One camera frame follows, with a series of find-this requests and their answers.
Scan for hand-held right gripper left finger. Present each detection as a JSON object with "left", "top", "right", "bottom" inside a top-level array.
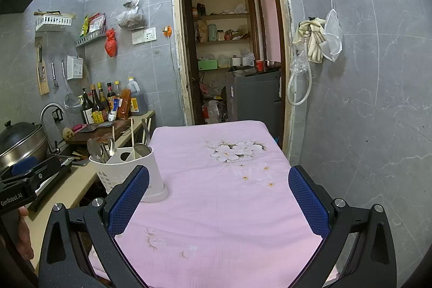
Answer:
[{"left": 39, "top": 165, "right": 151, "bottom": 288}]

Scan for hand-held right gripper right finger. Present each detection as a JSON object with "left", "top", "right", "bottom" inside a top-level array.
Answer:
[{"left": 288, "top": 165, "right": 398, "bottom": 288}]

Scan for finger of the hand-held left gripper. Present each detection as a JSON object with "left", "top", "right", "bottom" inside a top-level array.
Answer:
[
  {"left": 0, "top": 155, "right": 63, "bottom": 181},
  {"left": 28, "top": 165, "right": 74, "bottom": 212}
]

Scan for white plastic utensil holder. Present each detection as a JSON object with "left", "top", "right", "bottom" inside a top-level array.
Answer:
[{"left": 89, "top": 146, "right": 169, "bottom": 204}]

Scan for person's left hand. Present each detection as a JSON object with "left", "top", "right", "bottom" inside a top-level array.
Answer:
[{"left": 17, "top": 206, "right": 33, "bottom": 256}]

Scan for metal wok with lid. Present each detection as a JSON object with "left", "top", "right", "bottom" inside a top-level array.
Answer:
[{"left": 0, "top": 120, "right": 49, "bottom": 171}]

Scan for metal faucet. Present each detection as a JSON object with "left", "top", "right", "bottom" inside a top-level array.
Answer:
[{"left": 40, "top": 103, "right": 65, "bottom": 154}]

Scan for wooden cutting board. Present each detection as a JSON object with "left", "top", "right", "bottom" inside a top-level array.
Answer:
[{"left": 64, "top": 119, "right": 136, "bottom": 145}]

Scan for hanging metal strainer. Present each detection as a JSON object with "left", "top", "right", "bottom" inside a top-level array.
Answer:
[{"left": 61, "top": 59, "right": 78, "bottom": 114}]

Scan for kitchen cleaver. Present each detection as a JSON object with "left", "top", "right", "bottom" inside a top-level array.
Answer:
[{"left": 77, "top": 124, "right": 113, "bottom": 134}]

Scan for dark bottle white label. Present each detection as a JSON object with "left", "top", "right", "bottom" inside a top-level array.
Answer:
[{"left": 80, "top": 87, "right": 94, "bottom": 126}]

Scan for wooden knife holder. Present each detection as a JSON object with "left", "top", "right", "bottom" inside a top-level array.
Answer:
[{"left": 35, "top": 36, "right": 50, "bottom": 96}]

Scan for pink floral cloth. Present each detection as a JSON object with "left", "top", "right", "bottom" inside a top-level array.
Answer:
[{"left": 88, "top": 120, "right": 338, "bottom": 288}]

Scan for white and blue tube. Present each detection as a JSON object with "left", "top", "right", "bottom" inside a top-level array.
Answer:
[{"left": 112, "top": 98, "right": 123, "bottom": 122}]

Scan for hanging metal peeler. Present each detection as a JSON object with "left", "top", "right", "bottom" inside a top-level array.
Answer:
[{"left": 51, "top": 61, "right": 60, "bottom": 90}]

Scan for orange sauce pouch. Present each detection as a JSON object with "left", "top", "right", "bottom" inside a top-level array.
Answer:
[{"left": 118, "top": 89, "right": 132, "bottom": 120}]

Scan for dark sauce bottle yellow cap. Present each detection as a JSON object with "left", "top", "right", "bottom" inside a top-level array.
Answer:
[{"left": 97, "top": 82, "right": 109, "bottom": 114}]

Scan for large cooking oil jug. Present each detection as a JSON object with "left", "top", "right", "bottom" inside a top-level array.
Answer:
[{"left": 127, "top": 77, "right": 148, "bottom": 116}]

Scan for sauce bottle red label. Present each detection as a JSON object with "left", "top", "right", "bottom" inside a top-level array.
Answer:
[{"left": 106, "top": 82, "right": 117, "bottom": 110}]

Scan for red plastic bag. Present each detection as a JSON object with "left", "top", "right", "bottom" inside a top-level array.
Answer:
[{"left": 104, "top": 28, "right": 118, "bottom": 57}]

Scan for green box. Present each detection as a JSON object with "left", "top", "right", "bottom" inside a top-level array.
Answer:
[{"left": 198, "top": 59, "right": 218, "bottom": 72}]

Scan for red and white snack packet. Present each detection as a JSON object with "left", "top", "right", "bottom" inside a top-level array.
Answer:
[{"left": 88, "top": 13, "right": 106, "bottom": 33}]

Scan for cream rubber gloves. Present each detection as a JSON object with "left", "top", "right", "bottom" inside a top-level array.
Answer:
[{"left": 292, "top": 17, "right": 327, "bottom": 65}]

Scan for white mesh bag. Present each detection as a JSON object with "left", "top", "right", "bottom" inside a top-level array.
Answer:
[{"left": 320, "top": 8, "right": 343, "bottom": 63}]

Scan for clear bag of dried goods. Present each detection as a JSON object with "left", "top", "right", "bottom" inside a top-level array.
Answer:
[{"left": 116, "top": 0, "right": 148, "bottom": 30}]

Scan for wooden shelving unit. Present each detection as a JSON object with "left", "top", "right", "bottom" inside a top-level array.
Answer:
[{"left": 190, "top": 0, "right": 258, "bottom": 73}]

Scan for white wall box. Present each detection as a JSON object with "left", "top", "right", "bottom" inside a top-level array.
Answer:
[{"left": 66, "top": 55, "right": 84, "bottom": 79}]

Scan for white hose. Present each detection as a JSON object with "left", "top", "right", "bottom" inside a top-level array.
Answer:
[{"left": 286, "top": 51, "right": 312, "bottom": 107}]

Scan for metal wall shelf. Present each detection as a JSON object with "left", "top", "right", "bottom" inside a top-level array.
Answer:
[{"left": 75, "top": 28, "right": 107, "bottom": 48}]

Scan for white wall basket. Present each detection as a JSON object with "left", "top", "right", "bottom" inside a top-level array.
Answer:
[{"left": 33, "top": 12, "right": 74, "bottom": 32}]

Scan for white wall socket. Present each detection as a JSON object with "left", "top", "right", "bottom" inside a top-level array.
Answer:
[{"left": 131, "top": 27, "right": 157, "bottom": 46}]

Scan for cream door frame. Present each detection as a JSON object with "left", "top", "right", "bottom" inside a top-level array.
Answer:
[{"left": 170, "top": 0, "right": 298, "bottom": 158}]

